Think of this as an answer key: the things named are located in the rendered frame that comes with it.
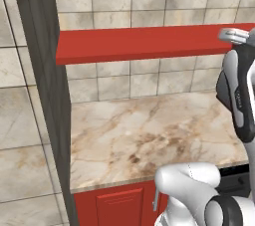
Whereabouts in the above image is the red base cabinet door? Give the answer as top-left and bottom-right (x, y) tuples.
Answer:
(157, 191), (169, 218)
(73, 180), (157, 226)

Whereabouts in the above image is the black appliance front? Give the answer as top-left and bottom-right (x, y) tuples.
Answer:
(215, 163), (252, 199)

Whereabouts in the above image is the grey cabinet door handle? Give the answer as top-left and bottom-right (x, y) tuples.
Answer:
(151, 185), (160, 212)

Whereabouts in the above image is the thick red wall shelf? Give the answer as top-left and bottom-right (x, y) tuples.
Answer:
(55, 22), (255, 67)

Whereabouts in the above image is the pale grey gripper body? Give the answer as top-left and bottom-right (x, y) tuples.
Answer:
(217, 27), (251, 46)

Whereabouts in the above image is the dark grey tall cabinet side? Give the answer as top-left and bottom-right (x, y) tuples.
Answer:
(9, 0), (81, 226)

